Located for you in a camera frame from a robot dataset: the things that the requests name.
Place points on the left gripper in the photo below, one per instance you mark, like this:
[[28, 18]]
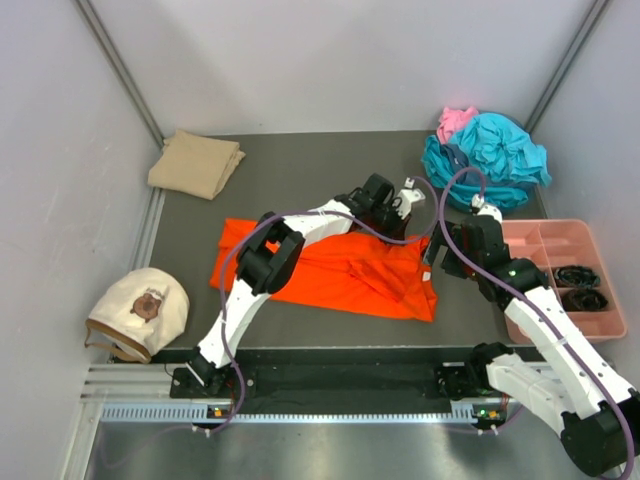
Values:
[[397, 230]]

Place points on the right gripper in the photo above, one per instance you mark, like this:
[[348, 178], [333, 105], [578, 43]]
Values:
[[449, 265]]

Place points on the orange t shirt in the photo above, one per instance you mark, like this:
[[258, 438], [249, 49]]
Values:
[[353, 272]]

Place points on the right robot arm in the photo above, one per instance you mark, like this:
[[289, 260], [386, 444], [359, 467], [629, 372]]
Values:
[[592, 409]]

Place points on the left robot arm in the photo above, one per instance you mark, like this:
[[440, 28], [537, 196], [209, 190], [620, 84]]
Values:
[[267, 257]]

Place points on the turquoise t shirt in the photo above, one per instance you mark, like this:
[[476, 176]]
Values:
[[509, 163]]

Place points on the pink t shirt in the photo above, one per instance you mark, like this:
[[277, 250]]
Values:
[[453, 120]]

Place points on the pink divided tray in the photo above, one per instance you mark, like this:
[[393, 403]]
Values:
[[565, 251]]

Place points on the folded beige t shirt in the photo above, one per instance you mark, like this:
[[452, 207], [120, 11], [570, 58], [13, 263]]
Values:
[[195, 165]]

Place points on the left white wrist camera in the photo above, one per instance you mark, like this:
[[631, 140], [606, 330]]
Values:
[[408, 197]]

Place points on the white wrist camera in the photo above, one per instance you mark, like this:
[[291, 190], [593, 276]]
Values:
[[481, 207], [408, 197]]

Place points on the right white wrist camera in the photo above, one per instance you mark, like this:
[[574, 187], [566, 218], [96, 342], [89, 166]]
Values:
[[481, 207]]

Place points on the grey slotted cable duct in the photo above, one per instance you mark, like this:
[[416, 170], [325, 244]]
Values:
[[207, 414]]

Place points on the aluminium frame rail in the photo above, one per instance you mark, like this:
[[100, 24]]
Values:
[[125, 377]]

